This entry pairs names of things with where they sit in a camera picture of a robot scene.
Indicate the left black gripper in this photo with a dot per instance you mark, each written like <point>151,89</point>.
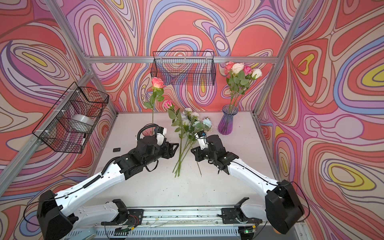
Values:
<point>167,155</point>

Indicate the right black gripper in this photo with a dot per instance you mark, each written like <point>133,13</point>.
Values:
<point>197,153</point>

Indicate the small dark pink rose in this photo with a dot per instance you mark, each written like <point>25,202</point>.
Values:
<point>168,104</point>

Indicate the red pink rose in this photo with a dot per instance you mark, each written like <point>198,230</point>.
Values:
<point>157,95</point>

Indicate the magenta pink rose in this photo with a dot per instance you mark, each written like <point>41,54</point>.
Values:
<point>245,80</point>

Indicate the cream white rose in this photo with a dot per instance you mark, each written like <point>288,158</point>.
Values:
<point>235,86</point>

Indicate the salmon pink rose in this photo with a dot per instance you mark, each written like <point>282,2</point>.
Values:
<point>228,72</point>

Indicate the white green-tinged rose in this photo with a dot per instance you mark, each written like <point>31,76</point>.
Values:
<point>256,73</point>

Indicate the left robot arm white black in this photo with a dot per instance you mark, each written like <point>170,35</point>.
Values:
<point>56,211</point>

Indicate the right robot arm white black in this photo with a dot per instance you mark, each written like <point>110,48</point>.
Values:
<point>282,205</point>

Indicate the red grey glass vase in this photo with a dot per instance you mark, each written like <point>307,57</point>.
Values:
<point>149,130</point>

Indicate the blue purple glass vase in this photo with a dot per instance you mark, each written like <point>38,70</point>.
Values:
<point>226,124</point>

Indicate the silver tape roll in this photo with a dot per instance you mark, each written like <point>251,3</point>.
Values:
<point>82,119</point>

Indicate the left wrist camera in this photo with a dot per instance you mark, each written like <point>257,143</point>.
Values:
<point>160,134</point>

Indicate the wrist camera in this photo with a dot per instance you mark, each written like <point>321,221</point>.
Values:
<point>160,134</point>
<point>201,137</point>

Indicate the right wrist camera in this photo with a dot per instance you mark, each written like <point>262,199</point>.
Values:
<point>201,137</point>

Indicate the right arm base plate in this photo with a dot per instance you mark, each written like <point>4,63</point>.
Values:
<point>236,216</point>

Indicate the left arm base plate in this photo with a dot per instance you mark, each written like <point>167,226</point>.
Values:
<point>131,218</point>

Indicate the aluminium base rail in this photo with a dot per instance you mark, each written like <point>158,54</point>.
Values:
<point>191,223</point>

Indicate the back black wire basket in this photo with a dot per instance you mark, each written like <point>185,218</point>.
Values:
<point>179,68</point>

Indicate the black wire basket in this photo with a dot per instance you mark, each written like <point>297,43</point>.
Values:
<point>64,135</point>
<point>179,68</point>

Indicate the left black wire basket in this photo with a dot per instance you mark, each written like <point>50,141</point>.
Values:
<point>64,135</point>

